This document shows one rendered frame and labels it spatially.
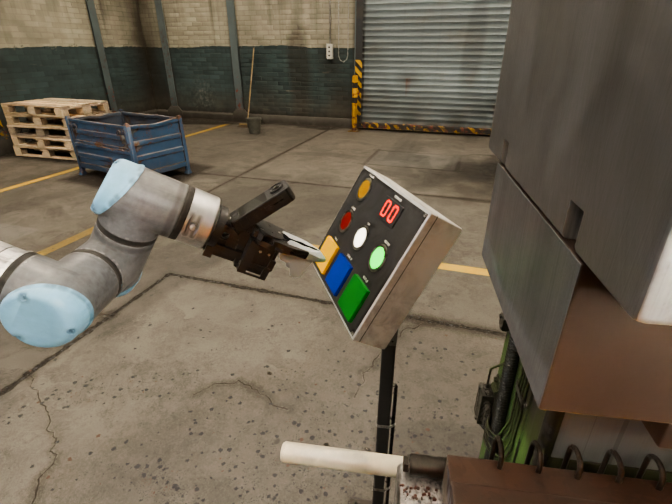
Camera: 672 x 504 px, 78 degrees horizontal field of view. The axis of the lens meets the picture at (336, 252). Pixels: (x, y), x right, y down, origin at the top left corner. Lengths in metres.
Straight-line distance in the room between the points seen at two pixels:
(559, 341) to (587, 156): 0.09
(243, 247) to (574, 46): 0.57
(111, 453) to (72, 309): 1.47
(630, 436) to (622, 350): 0.48
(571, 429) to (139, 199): 0.69
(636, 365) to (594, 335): 0.03
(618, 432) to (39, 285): 0.77
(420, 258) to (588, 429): 0.35
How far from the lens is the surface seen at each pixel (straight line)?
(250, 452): 1.88
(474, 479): 0.61
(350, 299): 0.83
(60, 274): 0.65
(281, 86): 9.18
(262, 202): 0.69
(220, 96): 9.90
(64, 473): 2.07
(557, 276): 0.25
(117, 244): 0.71
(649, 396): 0.29
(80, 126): 5.99
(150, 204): 0.66
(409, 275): 0.77
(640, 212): 0.19
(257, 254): 0.71
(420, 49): 8.33
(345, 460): 1.03
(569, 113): 0.26
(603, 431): 0.72
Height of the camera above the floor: 1.46
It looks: 26 degrees down
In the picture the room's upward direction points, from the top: straight up
